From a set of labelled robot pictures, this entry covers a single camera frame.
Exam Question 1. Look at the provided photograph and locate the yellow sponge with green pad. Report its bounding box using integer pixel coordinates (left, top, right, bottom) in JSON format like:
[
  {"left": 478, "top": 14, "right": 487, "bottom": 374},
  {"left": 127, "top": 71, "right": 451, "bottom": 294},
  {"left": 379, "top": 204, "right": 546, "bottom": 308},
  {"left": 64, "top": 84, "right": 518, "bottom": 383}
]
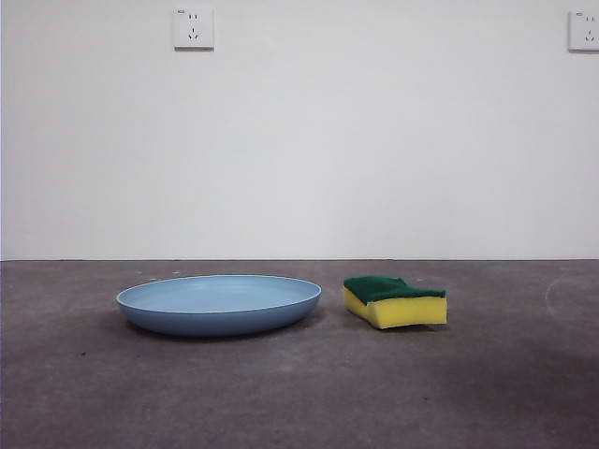
[{"left": 343, "top": 274, "right": 448, "bottom": 331}]

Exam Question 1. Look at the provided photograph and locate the white wall socket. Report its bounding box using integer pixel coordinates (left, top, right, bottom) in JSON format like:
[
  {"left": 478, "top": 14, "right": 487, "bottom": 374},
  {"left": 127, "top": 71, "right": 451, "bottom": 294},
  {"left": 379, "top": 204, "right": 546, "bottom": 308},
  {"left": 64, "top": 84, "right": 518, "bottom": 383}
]
[
  {"left": 173, "top": 7, "right": 216, "bottom": 51},
  {"left": 568, "top": 9, "right": 599, "bottom": 52}
]

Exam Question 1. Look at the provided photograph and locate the blue round plate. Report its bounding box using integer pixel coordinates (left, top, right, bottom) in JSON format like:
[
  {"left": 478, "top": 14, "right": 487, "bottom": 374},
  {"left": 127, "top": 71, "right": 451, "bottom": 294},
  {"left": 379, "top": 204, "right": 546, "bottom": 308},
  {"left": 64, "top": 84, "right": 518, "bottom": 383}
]
[{"left": 115, "top": 274, "right": 324, "bottom": 338}]

